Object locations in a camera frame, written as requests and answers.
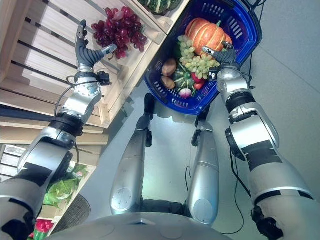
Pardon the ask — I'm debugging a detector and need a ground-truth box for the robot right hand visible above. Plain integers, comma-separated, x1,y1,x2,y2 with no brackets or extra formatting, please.
201,41,237,65

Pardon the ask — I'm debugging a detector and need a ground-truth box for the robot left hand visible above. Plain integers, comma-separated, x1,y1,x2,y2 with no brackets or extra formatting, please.
75,20,118,69

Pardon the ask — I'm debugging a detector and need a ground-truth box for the blue plastic shopping basket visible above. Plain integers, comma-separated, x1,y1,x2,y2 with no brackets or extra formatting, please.
143,0,263,116

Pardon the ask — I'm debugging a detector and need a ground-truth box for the wooden crate shelf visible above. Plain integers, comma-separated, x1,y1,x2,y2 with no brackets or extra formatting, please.
0,0,191,146

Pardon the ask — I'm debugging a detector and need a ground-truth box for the orange pumpkin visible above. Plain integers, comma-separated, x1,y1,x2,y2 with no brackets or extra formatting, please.
185,17,233,59

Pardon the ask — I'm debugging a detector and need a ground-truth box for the green grape bunch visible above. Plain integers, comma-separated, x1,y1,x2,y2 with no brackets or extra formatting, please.
177,34,221,80

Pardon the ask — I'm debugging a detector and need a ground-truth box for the red strawberry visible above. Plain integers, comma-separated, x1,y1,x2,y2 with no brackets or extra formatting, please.
190,71,206,85

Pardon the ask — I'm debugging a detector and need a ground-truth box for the red grape bunch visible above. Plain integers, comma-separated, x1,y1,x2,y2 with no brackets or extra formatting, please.
91,6,149,60

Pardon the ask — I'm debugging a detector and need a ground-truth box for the small green striped squash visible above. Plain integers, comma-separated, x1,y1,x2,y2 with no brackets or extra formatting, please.
172,62,198,97

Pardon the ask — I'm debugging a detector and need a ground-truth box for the purple onion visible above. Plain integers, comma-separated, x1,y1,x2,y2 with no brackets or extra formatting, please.
179,88,193,99

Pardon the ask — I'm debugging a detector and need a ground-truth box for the brown kiwi fruit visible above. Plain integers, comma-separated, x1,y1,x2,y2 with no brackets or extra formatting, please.
161,58,178,77
161,75,176,90

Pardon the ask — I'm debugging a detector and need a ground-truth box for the large green striped squash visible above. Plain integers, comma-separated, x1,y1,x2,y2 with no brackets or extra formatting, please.
138,0,181,15

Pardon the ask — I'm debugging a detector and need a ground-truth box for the silver robot right leg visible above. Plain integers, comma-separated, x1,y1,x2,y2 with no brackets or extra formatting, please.
186,109,221,225

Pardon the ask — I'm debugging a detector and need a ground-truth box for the green lettuce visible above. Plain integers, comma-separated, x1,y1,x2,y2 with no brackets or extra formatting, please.
42,163,89,209

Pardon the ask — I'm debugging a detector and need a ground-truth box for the red bell pepper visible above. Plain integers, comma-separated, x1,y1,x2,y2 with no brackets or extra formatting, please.
27,218,54,240

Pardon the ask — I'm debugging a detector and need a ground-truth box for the silver robot torso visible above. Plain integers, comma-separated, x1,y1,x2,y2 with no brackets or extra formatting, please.
43,211,236,240

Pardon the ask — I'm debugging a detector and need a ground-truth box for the black cable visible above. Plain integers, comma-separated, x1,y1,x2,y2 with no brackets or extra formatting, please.
229,147,252,235

